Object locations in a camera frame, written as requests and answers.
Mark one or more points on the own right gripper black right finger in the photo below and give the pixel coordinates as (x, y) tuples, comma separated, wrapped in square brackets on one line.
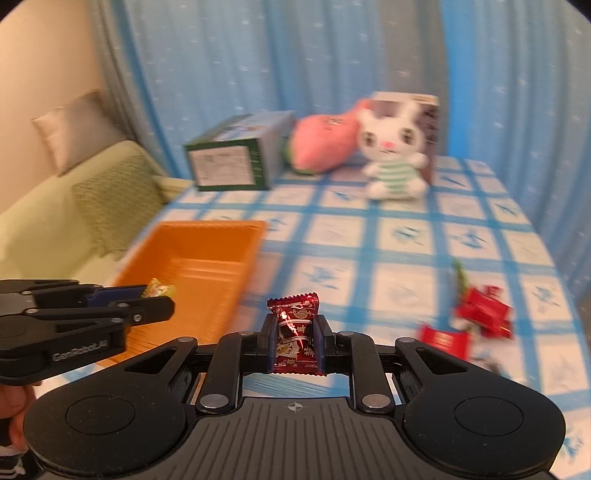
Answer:
[(372, 370)]

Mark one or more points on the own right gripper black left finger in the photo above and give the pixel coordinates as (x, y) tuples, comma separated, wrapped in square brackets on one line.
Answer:
[(218, 369)]

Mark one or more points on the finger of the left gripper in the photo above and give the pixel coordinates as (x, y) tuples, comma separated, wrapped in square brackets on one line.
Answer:
[(136, 311), (100, 296)]

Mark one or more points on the yellow green candy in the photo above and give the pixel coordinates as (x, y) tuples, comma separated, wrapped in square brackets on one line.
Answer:
[(155, 288)]

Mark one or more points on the dark red patterned candy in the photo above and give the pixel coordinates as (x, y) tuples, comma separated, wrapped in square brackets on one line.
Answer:
[(295, 317)]

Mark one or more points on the red double-happiness candy pack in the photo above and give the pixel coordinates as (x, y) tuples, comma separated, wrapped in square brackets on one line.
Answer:
[(456, 344)]

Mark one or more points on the large red candy pack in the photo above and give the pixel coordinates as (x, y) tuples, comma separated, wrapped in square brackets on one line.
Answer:
[(485, 309)]

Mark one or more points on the person's left hand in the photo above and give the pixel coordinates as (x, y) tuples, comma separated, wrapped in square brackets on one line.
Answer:
[(14, 404)]

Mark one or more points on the light green sofa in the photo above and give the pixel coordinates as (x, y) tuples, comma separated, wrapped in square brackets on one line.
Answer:
[(44, 235)]

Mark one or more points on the orange plastic basket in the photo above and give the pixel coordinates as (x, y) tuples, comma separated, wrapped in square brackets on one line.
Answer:
[(208, 263)]

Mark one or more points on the green zigzag cushion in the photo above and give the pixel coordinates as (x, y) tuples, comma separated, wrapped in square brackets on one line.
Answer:
[(117, 203)]

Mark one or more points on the green candy wrapper tip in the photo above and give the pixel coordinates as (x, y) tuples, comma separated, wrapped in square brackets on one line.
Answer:
[(461, 279)]

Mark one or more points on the blue checked tablecloth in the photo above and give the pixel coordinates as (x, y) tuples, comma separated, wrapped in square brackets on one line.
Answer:
[(518, 408)]

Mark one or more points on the beige grey cushion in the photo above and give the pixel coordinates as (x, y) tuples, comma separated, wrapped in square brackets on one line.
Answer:
[(74, 132)]

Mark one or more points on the green white carton box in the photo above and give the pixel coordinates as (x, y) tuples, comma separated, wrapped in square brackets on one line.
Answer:
[(242, 153)]

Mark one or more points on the pink peach plush toy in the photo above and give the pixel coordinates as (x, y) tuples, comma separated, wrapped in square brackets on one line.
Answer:
[(320, 143)]

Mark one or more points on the white bunny plush toy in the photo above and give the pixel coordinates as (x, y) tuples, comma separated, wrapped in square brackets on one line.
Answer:
[(393, 147)]

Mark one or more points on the grey brown upright box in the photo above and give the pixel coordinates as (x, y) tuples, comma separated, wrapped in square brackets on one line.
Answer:
[(426, 118)]

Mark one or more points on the blue star curtain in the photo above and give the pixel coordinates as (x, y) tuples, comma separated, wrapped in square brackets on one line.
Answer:
[(512, 78)]

